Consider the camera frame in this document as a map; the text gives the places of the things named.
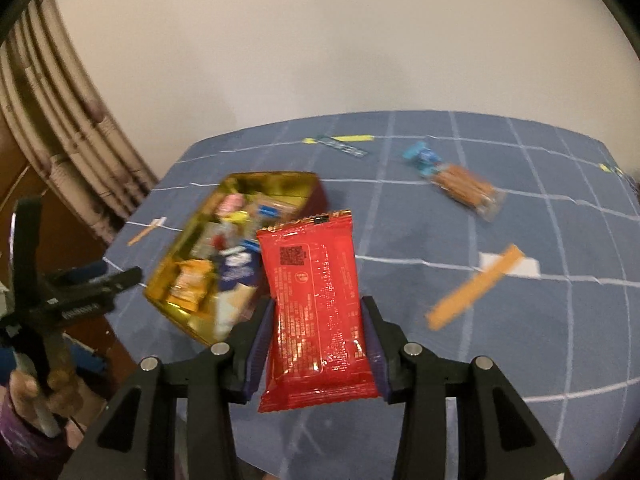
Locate red snack packet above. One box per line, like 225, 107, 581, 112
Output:
257, 209, 378, 413

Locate grey foil snack bar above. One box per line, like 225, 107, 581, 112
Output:
190, 222, 233, 259

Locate beige curtain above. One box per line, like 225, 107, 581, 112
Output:
1, 0, 157, 244

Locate orange snack packet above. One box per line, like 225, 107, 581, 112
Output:
167, 259, 214, 312

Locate clear bag orange snacks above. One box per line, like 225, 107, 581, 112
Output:
246, 193, 296, 221

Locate gold and red tin box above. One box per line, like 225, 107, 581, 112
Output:
144, 171, 329, 344

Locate pink patterned snack pack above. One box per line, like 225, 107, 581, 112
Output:
216, 193, 245, 217

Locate clear bag peanuts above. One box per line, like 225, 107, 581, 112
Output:
431, 165, 506, 221

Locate yellow chocolate ball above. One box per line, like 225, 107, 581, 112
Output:
220, 209, 252, 233

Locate person left hand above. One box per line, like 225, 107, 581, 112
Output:
9, 366, 84, 426

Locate blue candy wrapper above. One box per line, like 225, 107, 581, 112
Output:
402, 141, 442, 178

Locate purple sleeve forearm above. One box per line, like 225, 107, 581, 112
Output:
1, 372, 84, 479

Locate navy white cracker packet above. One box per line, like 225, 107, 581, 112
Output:
213, 246, 262, 341

